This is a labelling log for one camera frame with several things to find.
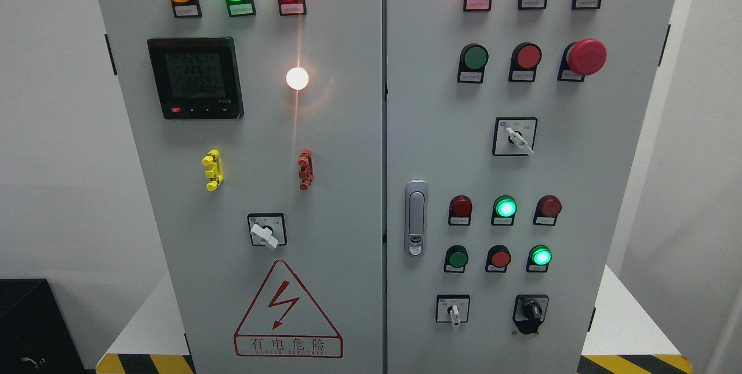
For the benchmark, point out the black knob selector switch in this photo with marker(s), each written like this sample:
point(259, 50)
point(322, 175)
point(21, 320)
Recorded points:
point(529, 312)

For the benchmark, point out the green lit push button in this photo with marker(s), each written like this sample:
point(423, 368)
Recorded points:
point(539, 258)

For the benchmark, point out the green lit small lamp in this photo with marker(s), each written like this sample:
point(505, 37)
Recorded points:
point(504, 210)

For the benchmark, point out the small white lever switch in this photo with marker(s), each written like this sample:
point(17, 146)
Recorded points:
point(452, 309)

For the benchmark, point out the white lever selector switch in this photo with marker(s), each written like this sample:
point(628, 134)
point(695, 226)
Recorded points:
point(514, 136)

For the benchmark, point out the red electric danger sticker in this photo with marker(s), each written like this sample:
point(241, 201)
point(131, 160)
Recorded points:
point(284, 320)

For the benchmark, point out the black box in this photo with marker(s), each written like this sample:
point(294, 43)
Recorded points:
point(34, 336)

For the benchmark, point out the white handle rotary switch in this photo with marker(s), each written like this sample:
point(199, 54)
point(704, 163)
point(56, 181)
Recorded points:
point(267, 229)

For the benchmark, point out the silver door lock handle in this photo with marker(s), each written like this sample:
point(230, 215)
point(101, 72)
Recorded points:
point(416, 193)

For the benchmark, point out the red emergency stop button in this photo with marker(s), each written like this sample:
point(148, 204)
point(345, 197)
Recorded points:
point(582, 58)

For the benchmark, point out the grey cabinet door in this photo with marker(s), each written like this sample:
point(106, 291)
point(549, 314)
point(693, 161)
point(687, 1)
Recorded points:
point(334, 229)
point(442, 131)

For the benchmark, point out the small green push button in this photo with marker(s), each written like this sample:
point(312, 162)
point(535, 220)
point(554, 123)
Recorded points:
point(456, 259)

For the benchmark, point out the dark red small lamp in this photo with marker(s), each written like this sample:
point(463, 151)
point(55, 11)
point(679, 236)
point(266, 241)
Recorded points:
point(547, 211)

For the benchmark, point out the yellow terminal connector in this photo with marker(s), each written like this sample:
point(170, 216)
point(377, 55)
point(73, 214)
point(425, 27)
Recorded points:
point(213, 169)

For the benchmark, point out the red terminal connector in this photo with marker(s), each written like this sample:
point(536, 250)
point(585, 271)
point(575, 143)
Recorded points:
point(306, 174)

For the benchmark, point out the dark red indicator lamp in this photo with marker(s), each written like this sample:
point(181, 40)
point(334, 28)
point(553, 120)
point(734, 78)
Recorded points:
point(460, 211)

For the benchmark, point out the small red push button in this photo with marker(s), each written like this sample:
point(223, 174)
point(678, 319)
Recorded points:
point(498, 259)

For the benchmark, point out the grey left cabinet door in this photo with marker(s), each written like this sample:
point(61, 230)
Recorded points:
point(334, 229)

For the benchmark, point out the black digital power meter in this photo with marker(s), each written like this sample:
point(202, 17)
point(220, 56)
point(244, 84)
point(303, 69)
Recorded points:
point(196, 78)

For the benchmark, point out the white lit round lamp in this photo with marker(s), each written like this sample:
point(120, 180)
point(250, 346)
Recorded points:
point(297, 78)

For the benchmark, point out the white platform with hazard stripes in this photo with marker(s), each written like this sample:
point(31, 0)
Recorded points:
point(622, 339)

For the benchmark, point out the grey right cabinet door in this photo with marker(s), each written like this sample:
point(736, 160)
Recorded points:
point(442, 131)

